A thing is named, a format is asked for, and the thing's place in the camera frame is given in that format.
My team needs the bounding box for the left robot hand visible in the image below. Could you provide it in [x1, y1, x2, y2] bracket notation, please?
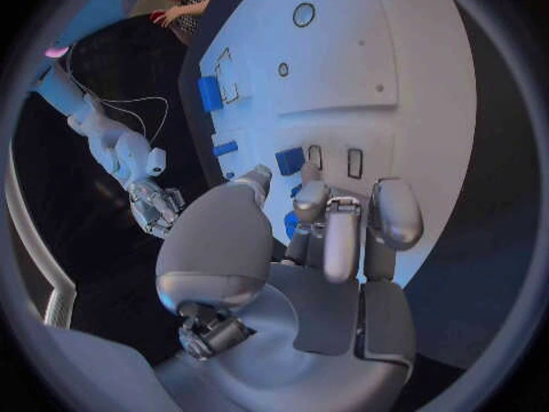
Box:
[153, 162, 425, 412]

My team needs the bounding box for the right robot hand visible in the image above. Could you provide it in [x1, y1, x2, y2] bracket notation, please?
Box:
[126, 179, 187, 240]

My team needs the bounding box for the white task board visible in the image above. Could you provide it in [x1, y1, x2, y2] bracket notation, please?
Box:
[178, 0, 479, 289]

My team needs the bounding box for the blue peg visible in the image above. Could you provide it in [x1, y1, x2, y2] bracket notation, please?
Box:
[211, 140, 241, 157]

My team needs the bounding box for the blue gear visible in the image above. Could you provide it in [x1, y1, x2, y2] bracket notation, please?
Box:
[282, 211, 302, 242]

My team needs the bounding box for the blue block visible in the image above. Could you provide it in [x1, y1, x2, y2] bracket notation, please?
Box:
[273, 146, 308, 177]
[197, 75, 224, 113]

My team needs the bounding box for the white cable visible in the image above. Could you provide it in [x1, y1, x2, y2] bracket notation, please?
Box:
[62, 46, 169, 146]

